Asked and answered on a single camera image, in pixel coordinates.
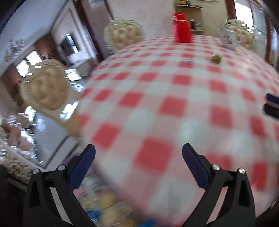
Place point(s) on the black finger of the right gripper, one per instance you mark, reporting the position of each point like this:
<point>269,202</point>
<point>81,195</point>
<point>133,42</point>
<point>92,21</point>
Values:
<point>271,110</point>

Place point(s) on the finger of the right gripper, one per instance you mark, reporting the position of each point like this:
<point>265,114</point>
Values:
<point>272,98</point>

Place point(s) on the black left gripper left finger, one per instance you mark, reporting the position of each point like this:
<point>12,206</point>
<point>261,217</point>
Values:
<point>39,205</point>

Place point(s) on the green yellow snack packet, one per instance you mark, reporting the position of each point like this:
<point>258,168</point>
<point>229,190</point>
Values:
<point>216,59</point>

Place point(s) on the small white blue candy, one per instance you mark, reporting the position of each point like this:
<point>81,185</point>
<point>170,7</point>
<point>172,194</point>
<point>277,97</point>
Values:
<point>188,61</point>

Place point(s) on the beige tufted chair right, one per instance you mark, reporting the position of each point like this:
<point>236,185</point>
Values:
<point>240,28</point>

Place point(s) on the beige tufted chair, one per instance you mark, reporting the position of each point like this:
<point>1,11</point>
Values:
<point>46,88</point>
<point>120,33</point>
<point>240,28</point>

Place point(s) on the white floral teapot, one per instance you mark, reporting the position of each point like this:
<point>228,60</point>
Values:
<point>229,38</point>

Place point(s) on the dark bottle on shelf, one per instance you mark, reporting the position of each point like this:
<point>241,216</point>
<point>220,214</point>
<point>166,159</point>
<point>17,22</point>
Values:
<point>192,22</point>

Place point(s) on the red thermos jug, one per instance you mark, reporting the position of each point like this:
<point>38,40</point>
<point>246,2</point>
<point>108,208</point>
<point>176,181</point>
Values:
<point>181,29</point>

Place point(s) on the wooden corner shelf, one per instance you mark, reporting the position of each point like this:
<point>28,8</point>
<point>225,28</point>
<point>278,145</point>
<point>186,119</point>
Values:
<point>192,11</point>

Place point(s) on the beige tufted chair left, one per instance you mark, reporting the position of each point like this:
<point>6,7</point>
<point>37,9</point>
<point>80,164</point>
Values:
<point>46,88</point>

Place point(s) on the red white checkered tablecloth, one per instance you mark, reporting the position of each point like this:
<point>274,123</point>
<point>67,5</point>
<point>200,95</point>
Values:
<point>142,104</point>

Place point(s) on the beige tufted chair back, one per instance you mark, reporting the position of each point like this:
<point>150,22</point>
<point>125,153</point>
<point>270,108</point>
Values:
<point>120,33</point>

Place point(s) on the wall mounted television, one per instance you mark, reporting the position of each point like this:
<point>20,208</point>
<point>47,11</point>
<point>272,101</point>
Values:
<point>68,46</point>

